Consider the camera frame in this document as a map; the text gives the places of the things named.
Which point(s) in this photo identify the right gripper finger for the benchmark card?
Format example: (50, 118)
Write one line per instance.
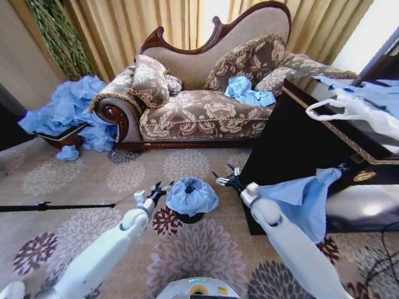
(236, 171)
(220, 180)

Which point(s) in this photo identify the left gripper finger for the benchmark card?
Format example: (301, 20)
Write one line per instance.
(156, 187)
(166, 186)

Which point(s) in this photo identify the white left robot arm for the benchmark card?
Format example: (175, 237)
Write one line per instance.
(103, 249)

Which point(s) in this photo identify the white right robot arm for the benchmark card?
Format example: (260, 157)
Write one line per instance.
(290, 243)

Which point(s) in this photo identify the blue garbage bag in bin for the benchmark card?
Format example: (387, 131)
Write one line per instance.
(191, 199)

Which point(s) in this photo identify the small dark trash bin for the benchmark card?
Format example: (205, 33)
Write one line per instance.
(190, 218)

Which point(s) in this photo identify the hanging blue garbage bag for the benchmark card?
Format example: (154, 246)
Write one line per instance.
(302, 202)

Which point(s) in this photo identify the small crumpled blue bag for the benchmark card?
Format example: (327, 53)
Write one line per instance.
(67, 153)

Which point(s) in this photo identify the white plastic carrier bag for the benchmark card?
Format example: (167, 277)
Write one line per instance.
(361, 110)

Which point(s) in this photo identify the dark cabinet with gold trim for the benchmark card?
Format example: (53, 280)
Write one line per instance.
(290, 140)

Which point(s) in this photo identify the floral chaise longue sofa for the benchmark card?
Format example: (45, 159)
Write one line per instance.
(202, 115)

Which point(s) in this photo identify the crumpled blue bags on sofa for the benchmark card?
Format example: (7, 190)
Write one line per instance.
(247, 92)

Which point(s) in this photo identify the floral bolster cushion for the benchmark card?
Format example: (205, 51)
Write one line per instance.
(272, 81)

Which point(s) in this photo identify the black tripod pole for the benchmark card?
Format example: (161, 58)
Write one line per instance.
(56, 206)

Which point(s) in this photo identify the small floral round pillow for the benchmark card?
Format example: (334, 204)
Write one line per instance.
(173, 84)

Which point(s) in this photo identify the white robot front shell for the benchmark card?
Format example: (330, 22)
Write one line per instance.
(198, 289)

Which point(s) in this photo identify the floral fringed square pillow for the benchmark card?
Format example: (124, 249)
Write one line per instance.
(149, 82)

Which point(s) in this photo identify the dark wooden footstool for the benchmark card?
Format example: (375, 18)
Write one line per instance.
(62, 137)

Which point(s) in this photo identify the large floral fringed cushion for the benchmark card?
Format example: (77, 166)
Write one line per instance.
(246, 62)

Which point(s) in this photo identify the large pile of blue bags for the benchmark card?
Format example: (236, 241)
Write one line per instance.
(65, 106)

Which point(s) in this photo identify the flat blue bags on cabinet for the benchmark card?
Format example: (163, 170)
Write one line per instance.
(374, 92)

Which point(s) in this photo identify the beige pleated curtain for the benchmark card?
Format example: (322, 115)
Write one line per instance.
(131, 28)

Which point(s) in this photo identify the green artificial plant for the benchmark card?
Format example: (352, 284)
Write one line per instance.
(59, 37)

